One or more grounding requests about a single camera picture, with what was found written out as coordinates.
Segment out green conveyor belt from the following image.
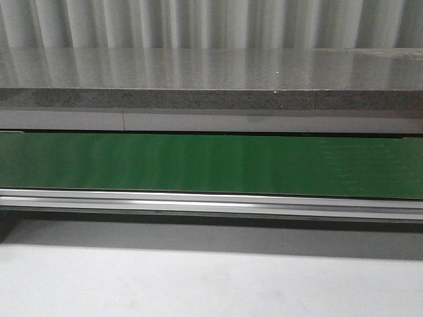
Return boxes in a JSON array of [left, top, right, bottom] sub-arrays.
[[1, 132, 422, 199]]

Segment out white rear conveyor panel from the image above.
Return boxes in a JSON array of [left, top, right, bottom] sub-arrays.
[[1, 108, 422, 135]]

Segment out grey granite counter slab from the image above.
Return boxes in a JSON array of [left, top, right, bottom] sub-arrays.
[[1, 48, 422, 112]]

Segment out white pleated curtain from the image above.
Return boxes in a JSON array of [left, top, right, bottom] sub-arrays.
[[1, 1, 422, 49]]

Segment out aluminium conveyor side rail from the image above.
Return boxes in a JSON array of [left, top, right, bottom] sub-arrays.
[[1, 188, 422, 223]]

